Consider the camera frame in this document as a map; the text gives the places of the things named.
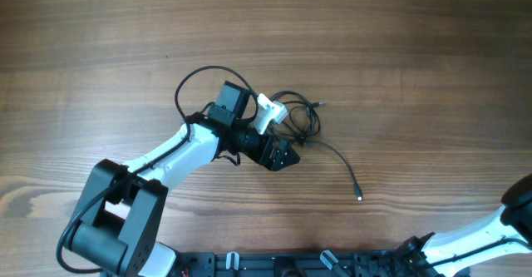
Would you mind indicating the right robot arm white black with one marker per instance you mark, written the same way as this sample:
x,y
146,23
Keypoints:
x,y
507,231

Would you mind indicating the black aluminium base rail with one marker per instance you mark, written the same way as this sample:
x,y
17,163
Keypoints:
x,y
377,263

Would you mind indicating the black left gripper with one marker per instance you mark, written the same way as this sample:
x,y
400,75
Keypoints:
x,y
273,162

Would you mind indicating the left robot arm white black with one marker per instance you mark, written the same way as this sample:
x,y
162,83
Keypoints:
x,y
116,219

